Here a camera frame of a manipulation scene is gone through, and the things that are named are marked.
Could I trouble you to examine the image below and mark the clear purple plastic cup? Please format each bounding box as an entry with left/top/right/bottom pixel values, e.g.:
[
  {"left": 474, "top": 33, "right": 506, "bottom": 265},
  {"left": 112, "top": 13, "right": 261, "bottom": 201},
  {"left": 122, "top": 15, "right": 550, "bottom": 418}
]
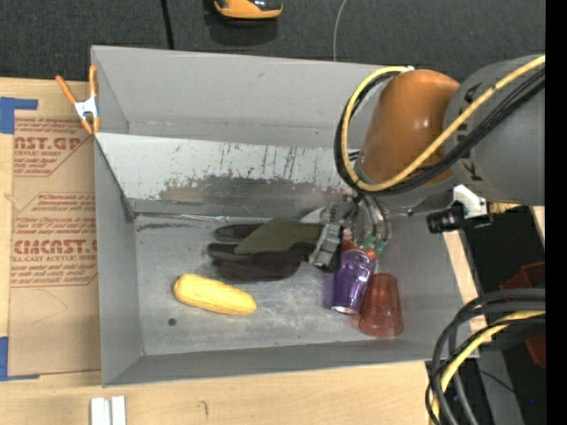
[{"left": 330, "top": 247, "right": 378, "bottom": 316}]

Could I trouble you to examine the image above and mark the clear orange-red plastic cup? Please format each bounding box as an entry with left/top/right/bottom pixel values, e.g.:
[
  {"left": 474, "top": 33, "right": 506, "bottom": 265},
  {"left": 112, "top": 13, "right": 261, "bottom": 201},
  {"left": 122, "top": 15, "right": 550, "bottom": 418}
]
[{"left": 357, "top": 272, "right": 405, "bottom": 339}]

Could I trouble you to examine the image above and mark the yellow toy corn cob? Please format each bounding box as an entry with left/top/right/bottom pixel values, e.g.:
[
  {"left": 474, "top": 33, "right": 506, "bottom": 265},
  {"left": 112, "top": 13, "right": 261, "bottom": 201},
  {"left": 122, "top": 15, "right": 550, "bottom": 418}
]
[{"left": 172, "top": 273, "right": 259, "bottom": 316}]

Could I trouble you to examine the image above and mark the grey metal bin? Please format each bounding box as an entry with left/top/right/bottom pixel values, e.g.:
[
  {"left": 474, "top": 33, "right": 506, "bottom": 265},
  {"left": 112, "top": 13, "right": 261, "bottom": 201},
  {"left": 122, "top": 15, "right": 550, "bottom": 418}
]
[{"left": 89, "top": 45, "right": 482, "bottom": 388}]

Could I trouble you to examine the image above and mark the brown cardboard board red print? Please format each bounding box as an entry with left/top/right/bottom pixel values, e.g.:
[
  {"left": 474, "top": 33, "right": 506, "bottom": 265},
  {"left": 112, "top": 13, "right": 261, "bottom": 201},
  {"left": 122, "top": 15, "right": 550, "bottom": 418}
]
[{"left": 0, "top": 76, "right": 104, "bottom": 378}]

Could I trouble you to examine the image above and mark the black cylinder on white bracket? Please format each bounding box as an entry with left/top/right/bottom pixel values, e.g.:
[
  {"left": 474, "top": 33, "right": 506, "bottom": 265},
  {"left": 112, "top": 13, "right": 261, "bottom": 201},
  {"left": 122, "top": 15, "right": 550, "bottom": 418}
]
[{"left": 425, "top": 183, "right": 493, "bottom": 235}]

